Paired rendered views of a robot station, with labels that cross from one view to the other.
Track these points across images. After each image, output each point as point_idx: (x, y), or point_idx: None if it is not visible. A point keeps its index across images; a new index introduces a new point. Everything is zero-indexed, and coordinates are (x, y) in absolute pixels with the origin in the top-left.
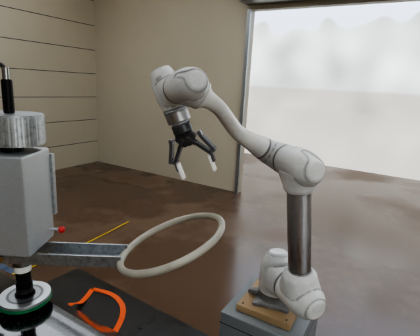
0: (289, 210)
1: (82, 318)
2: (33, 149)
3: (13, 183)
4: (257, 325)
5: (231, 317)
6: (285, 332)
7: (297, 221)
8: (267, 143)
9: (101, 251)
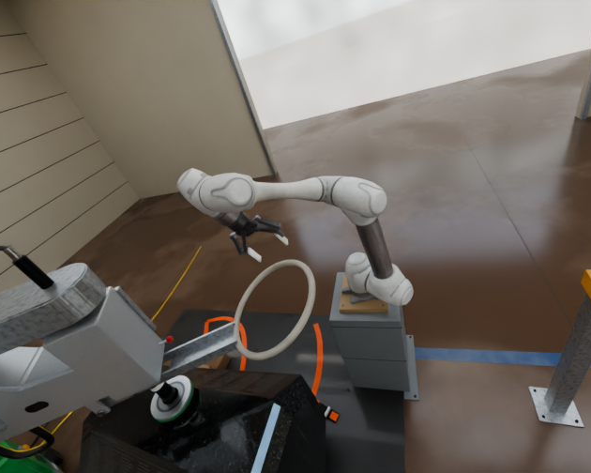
0: (361, 236)
1: (227, 385)
2: None
3: (103, 345)
4: (362, 319)
5: (340, 321)
6: (385, 314)
7: (372, 243)
8: (319, 186)
9: (214, 337)
